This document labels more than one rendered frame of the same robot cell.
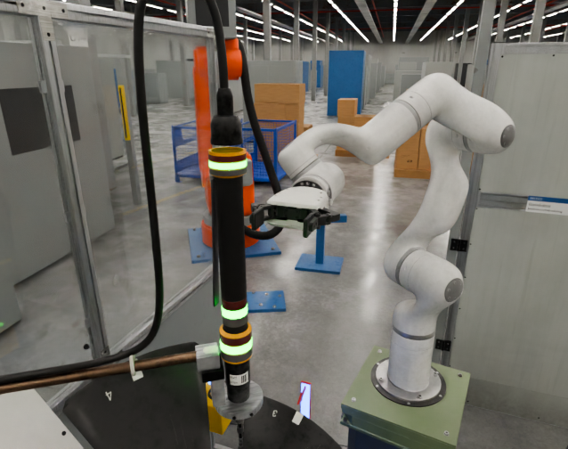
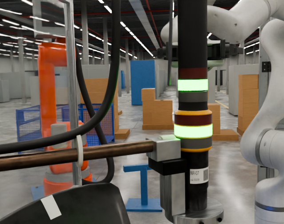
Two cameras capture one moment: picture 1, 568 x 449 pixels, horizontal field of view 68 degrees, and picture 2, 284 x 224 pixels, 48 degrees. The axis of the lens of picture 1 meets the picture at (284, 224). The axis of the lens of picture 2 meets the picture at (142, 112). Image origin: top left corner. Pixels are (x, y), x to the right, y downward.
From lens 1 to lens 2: 0.36 m
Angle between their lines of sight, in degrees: 16
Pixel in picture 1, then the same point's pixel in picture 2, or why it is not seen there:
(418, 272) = (279, 143)
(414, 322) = (279, 194)
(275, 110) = (96, 96)
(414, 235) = (266, 117)
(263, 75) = (85, 75)
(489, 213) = not seen: outside the picture
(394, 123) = (253, 7)
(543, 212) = not seen: outside the picture
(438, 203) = not seen: outside the picture
